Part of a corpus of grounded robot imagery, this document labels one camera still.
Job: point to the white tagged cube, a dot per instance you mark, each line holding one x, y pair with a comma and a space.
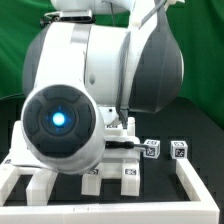
152, 149
178, 149

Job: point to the grey mounted camera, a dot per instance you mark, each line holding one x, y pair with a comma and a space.
77, 16

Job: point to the white chair back ladder part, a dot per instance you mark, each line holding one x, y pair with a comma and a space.
20, 161

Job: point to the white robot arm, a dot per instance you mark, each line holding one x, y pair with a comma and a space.
95, 61

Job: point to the white threaded peg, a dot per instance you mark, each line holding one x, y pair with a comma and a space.
131, 126

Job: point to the white frame wall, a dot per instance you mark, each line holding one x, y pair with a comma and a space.
171, 193

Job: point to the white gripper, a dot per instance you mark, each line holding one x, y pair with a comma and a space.
110, 117

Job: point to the white chair seat plate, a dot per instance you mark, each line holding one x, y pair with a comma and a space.
111, 165

